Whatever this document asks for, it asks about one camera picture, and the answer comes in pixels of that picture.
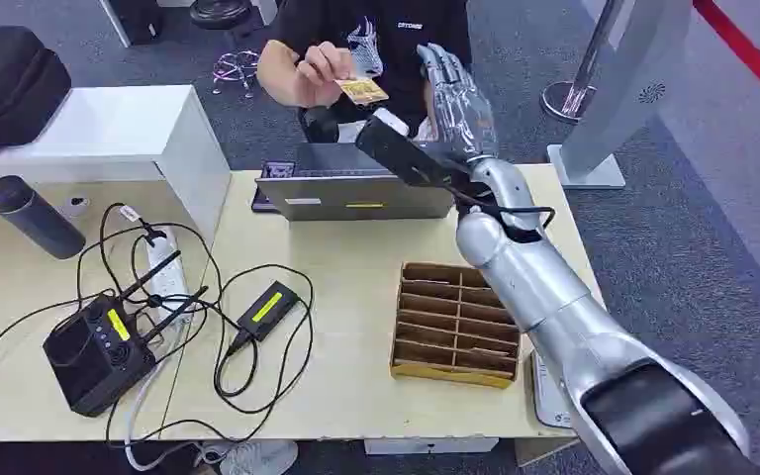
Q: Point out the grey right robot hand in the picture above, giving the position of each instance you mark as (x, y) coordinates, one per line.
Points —
(462, 118)

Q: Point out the person's right hand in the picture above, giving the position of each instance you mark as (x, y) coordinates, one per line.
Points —
(320, 75)

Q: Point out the yellow card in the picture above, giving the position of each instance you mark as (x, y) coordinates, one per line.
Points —
(361, 90)

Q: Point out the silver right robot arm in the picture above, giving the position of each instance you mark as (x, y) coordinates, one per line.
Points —
(550, 288)

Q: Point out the person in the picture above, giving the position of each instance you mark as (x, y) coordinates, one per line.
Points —
(393, 39)

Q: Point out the black chair base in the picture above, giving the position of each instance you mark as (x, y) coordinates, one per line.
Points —
(219, 13)

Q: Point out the grey laptop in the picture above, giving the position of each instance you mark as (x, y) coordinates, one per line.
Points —
(354, 190)

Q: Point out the white standing panel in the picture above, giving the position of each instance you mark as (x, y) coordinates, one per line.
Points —
(622, 85)

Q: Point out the white cabinet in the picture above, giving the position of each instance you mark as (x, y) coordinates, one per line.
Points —
(124, 131)

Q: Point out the wooden card box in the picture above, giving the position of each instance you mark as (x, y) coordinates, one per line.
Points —
(455, 324)

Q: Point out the black power adapter yellow label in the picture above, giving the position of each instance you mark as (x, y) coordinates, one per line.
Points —
(267, 311)

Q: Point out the white power strip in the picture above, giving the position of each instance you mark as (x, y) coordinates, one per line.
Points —
(165, 275)

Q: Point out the round grey desk grommet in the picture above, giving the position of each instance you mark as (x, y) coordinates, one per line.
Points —
(76, 206)

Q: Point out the white tablet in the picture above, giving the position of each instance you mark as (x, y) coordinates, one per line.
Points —
(546, 400)

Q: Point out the red barrier belt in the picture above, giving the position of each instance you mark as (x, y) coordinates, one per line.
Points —
(754, 59)

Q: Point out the black bag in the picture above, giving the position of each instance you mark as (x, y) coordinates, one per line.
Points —
(6, 85)

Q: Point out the dark cylindrical bottle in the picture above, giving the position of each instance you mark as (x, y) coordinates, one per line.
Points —
(32, 216)

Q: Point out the white drawer under desk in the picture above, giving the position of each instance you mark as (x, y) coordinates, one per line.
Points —
(429, 446)

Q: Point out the black remote controller with antennas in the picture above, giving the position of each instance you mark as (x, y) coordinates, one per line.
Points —
(95, 351)

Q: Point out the white shoe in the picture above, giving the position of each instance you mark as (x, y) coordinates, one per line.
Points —
(259, 457)

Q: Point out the chrome stanchion post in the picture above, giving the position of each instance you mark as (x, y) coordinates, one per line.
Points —
(573, 95)

